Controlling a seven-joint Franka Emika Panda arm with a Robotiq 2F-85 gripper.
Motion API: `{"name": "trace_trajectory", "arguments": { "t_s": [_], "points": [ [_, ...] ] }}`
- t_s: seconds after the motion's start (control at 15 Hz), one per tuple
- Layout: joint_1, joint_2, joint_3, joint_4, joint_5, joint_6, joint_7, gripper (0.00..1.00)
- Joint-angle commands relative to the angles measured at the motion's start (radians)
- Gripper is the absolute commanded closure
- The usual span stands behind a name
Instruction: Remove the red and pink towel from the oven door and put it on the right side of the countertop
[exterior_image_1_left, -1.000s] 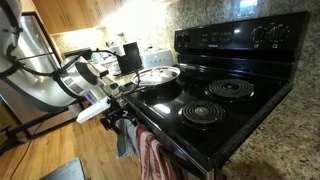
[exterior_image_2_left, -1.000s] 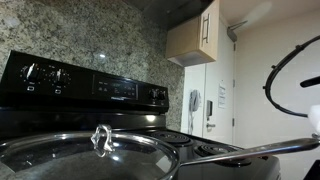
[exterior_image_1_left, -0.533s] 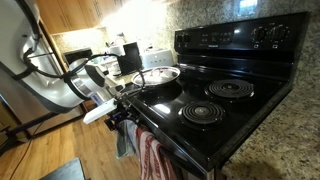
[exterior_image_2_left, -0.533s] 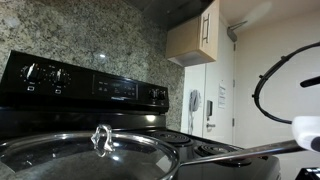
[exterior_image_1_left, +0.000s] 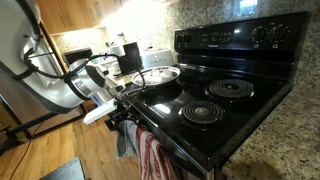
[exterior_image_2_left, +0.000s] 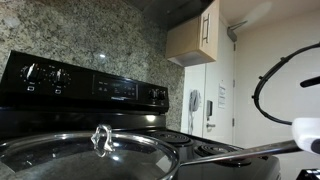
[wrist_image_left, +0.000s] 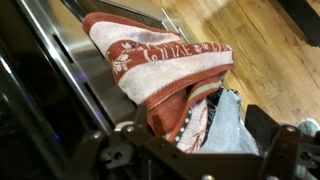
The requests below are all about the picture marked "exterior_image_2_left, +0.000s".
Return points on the black door lock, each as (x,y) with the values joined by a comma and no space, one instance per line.
(209,108)

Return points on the white door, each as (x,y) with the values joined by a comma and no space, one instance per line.
(218,66)

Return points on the grey door closer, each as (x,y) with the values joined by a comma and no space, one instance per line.
(232,33)

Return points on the black stove knob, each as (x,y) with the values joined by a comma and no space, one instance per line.
(59,76)
(30,72)
(153,94)
(161,95)

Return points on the black coil burner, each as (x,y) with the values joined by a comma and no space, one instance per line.
(213,150)
(171,138)

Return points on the white paper sign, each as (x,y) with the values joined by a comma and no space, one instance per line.
(222,95)

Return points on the black electric stove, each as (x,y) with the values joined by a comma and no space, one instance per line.
(83,100)

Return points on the dark range hood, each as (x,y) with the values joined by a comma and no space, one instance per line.
(173,11)

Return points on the stainless steel frying pan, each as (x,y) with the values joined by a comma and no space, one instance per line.
(250,152)

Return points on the glass pan lid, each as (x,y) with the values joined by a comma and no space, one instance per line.
(66,156)

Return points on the grey wall phone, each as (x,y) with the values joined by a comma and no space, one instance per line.
(194,100)

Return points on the beige wall cabinet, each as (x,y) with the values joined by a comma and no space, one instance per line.
(183,40)

